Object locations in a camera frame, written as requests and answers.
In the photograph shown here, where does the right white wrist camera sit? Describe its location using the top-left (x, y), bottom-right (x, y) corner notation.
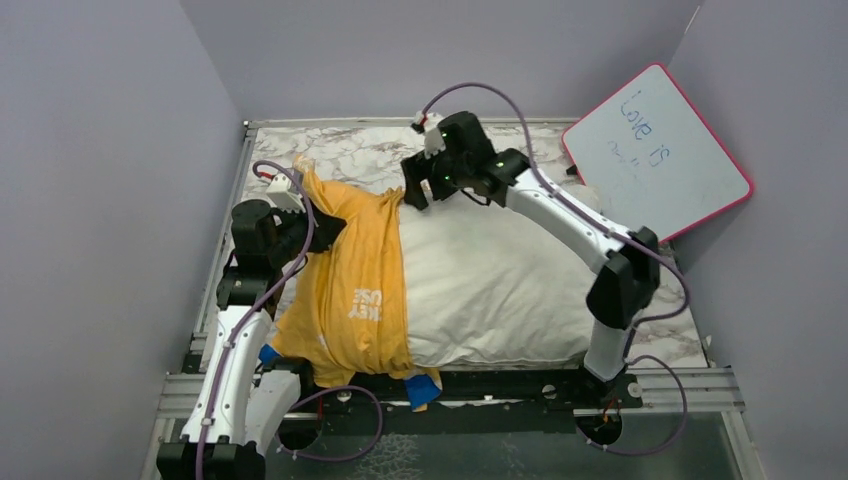
top-left (411, 111), bottom-right (445, 159)

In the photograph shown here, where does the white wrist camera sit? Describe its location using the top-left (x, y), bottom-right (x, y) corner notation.
top-left (411, 111), bottom-right (445, 159)
top-left (265, 171), bottom-right (306, 214)

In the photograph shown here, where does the purple cable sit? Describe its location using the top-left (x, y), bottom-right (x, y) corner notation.
top-left (420, 82), bottom-right (692, 458)
top-left (193, 160), bottom-right (384, 480)

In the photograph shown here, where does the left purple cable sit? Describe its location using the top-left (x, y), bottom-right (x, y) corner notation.
top-left (193, 160), bottom-right (384, 480)

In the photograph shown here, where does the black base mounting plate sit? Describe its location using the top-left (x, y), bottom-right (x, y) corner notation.
top-left (271, 363), bottom-right (627, 450)

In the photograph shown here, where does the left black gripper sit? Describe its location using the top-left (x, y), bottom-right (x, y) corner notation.
top-left (268, 196), bottom-right (348, 266)

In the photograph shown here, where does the aluminium table frame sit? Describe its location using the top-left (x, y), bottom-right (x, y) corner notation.
top-left (141, 117), bottom-right (765, 479)

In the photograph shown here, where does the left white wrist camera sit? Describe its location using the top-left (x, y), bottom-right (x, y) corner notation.
top-left (265, 171), bottom-right (306, 214)

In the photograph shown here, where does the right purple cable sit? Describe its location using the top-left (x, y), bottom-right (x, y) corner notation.
top-left (420, 82), bottom-right (692, 458)

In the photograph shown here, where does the pink framed whiteboard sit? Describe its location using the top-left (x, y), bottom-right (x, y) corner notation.
top-left (561, 63), bottom-right (754, 241)

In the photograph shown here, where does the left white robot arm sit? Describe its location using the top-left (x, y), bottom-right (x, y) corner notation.
top-left (155, 200), bottom-right (346, 479)

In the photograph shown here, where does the white pillow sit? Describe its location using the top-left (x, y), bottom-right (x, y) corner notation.
top-left (398, 195), bottom-right (595, 369)

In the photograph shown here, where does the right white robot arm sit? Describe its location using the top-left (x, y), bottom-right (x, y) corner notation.
top-left (401, 111), bottom-right (660, 407)

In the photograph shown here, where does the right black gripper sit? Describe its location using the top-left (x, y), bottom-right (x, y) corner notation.
top-left (400, 142), bottom-right (471, 211)

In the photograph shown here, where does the yellow Mickey Mouse pillowcase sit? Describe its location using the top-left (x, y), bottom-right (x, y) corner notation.
top-left (270, 156), bottom-right (441, 412)

